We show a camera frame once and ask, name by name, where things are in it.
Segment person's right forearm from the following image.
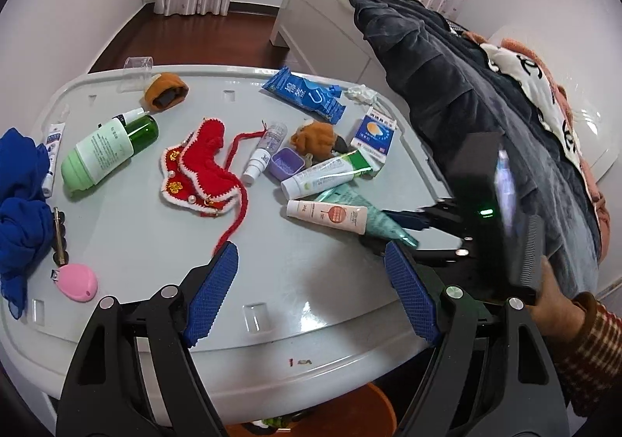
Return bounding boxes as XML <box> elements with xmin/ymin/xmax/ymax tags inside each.
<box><xmin>554</xmin><ymin>292</ymin><xmax>622</xmax><ymax>418</ymax></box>

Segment blue cloth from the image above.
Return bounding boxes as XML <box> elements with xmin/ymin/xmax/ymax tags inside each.
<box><xmin>0</xmin><ymin>127</ymin><xmax>54</xmax><ymax>318</ymax></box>

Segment white crumpled tissue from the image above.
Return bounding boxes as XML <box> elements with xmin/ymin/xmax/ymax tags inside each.
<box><xmin>346</xmin><ymin>84</ymin><xmax>380</xmax><ymax>105</ymax></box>

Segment brown knit pouch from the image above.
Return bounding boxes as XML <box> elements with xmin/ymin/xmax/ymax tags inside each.
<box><xmin>144</xmin><ymin>72</ymin><xmax>190</xmax><ymax>110</ymax></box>

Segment orange fluffy blanket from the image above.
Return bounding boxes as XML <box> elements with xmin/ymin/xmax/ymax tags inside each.
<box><xmin>461</xmin><ymin>31</ymin><xmax>613</xmax><ymax>263</ymax></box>

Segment green white tube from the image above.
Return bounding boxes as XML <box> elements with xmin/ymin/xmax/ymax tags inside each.
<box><xmin>280</xmin><ymin>149</ymin><xmax>384</xmax><ymax>199</ymax></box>

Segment clear spray bottle white cap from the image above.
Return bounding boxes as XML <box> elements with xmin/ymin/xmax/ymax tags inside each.
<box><xmin>241</xmin><ymin>122</ymin><xmax>288</xmax><ymax>185</ymax></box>

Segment white black printed blanket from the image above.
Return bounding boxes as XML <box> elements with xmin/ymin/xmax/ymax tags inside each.
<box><xmin>479</xmin><ymin>42</ymin><xmax>592</xmax><ymax>170</ymax></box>

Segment teal tube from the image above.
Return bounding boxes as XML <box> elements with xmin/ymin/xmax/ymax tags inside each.
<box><xmin>311</xmin><ymin>184</ymin><xmax>419</xmax><ymax>248</ymax></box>

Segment small white blue tube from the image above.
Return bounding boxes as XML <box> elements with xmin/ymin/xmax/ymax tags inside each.
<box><xmin>41</xmin><ymin>122</ymin><xmax>66</xmax><ymax>197</ymax></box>

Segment orange plastic bin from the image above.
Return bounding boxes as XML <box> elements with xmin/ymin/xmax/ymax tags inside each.
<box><xmin>262</xmin><ymin>383</ymin><xmax>397</xmax><ymax>437</ymax></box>

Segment red knit hat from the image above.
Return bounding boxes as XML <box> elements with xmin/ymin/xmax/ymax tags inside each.
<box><xmin>159</xmin><ymin>117</ymin><xmax>269</xmax><ymax>257</ymax></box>

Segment pink oval nail clipper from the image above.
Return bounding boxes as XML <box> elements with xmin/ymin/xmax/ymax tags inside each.
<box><xmin>51</xmin><ymin>263</ymin><xmax>98</xmax><ymax>303</ymax></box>

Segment brown plush toy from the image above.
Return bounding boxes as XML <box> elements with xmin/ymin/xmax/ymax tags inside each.
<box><xmin>290</xmin><ymin>121</ymin><xmax>348</xmax><ymax>161</ymax></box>

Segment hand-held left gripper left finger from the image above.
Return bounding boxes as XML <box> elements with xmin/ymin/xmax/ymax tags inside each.
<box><xmin>55</xmin><ymin>241</ymin><xmax>240</xmax><ymax>437</ymax></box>

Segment metal keys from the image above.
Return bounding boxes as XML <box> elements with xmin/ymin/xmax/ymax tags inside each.
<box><xmin>51</xmin><ymin>207</ymin><xmax>70</xmax><ymax>267</ymax></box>

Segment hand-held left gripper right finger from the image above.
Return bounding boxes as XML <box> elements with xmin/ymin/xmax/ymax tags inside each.
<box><xmin>383</xmin><ymin>241</ymin><xmax>570</xmax><ymax>437</ymax></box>

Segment blue white medicine box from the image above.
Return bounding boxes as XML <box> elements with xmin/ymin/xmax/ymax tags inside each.
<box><xmin>351</xmin><ymin>111</ymin><xmax>400</xmax><ymax>166</ymax></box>

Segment white tube orange label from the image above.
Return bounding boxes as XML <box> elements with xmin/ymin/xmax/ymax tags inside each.
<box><xmin>286</xmin><ymin>200</ymin><xmax>369</xmax><ymax>234</ymax></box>

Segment small white vial dark cap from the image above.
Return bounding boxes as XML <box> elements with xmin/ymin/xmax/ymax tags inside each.
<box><xmin>114</xmin><ymin>107</ymin><xmax>149</xmax><ymax>124</ymax></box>

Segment person's right hand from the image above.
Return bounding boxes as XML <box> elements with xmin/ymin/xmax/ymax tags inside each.
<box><xmin>527</xmin><ymin>255</ymin><xmax>599</xmax><ymax>339</ymax></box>

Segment small purple box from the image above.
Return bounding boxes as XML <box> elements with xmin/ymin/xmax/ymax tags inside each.
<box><xmin>269</xmin><ymin>149</ymin><xmax>306</xmax><ymax>180</ymax></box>

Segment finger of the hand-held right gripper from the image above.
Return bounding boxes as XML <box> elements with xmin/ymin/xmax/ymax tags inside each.
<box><xmin>383</xmin><ymin>201</ymin><xmax>462</xmax><ymax>236</ymax></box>
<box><xmin>360</xmin><ymin>237</ymin><xmax>471</xmax><ymax>275</ymax></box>

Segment white bed frame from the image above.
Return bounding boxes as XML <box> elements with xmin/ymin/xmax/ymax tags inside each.
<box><xmin>272</xmin><ymin>0</ymin><xmax>390</xmax><ymax>83</ymax></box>

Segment large green bottle white label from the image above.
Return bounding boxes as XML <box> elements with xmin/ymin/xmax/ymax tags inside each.
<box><xmin>61</xmin><ymin>115</ymin><xmax>159</xmax><ymax>197</ymax></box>

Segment blue wet wipe packet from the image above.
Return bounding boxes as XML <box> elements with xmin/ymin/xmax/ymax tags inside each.
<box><xmin>262</xmin><ymin>66</ymin><xmax>345</xmax><ymax>123</ymax></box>

